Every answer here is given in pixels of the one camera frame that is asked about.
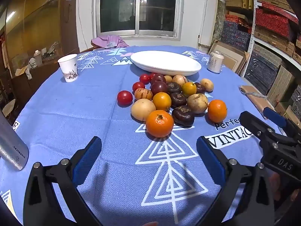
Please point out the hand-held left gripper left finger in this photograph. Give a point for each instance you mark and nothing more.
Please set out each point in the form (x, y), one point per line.
(88, 160)

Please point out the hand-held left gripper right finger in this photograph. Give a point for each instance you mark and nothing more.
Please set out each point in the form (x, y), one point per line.
(209, 160)

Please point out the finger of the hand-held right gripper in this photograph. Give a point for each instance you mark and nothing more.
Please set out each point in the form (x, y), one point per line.
(274, 117)
(249, 121)

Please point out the dark brown water chestnut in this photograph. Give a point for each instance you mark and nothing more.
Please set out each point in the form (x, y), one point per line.
(174, 87)
(199, 87)
(178, 99)
(183, 116)

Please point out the large orange tangerine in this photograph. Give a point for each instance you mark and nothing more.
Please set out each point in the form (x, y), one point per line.
(160, 123)

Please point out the yellow-green tangerine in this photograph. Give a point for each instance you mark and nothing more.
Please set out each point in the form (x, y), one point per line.
(189, 89)

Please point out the red cherry tomato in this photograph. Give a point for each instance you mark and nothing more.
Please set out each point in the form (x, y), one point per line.
(124, 98)
(152, 74)
(138, 86)
(144, 78)

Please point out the large tan pepino melon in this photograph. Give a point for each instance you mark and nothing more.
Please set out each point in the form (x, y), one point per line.
(143, 109)

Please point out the yellow-orange tangerine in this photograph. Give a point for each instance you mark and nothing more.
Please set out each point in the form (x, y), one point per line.
(161, 101)

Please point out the striped orange-tan pepino melon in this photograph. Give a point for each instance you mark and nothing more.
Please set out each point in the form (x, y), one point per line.
(143, 93)

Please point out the dark red plum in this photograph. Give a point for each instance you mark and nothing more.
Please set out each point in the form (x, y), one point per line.
(158, 78)
(159, 87)

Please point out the white oval plate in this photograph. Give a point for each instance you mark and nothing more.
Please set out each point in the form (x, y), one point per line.
(164, 61)

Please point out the person's right hand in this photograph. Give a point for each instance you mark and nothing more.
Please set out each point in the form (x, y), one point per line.
(276, 187)

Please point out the brown paper package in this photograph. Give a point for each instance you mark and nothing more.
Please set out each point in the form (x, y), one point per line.
(256, 98)

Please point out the blue printed tablecloth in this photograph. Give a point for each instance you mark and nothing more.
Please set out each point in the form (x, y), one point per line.
(94, 122)

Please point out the white drink can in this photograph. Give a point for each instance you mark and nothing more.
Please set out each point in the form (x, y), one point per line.
(215, 62)

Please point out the silver steel tumbler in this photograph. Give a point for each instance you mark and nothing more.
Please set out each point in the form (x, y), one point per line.
(11, 143)

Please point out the white metal shelf rack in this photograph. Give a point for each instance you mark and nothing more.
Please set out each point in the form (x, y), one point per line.
(252, 28)

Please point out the white printed paper cup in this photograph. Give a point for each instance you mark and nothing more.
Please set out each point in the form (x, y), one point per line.
(68, 68)

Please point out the green marbled board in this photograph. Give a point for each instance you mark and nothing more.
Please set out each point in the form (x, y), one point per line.
(219, 21)

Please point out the white leaning board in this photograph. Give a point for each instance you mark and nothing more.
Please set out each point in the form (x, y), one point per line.
(210, 18)

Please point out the wooden chair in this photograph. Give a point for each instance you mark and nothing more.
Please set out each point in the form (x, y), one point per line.
(85, 50)

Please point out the purple garment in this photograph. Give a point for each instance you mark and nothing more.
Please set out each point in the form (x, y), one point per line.
(108, 41)

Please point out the wooden glass-door cabinet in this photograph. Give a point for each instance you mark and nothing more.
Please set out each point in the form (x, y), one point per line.
(35, 23)

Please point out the sliding glass window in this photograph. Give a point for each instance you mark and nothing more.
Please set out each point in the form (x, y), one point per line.
(138, 7)

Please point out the wooden picture frame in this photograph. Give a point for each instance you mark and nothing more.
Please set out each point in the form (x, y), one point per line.
(232, 56)

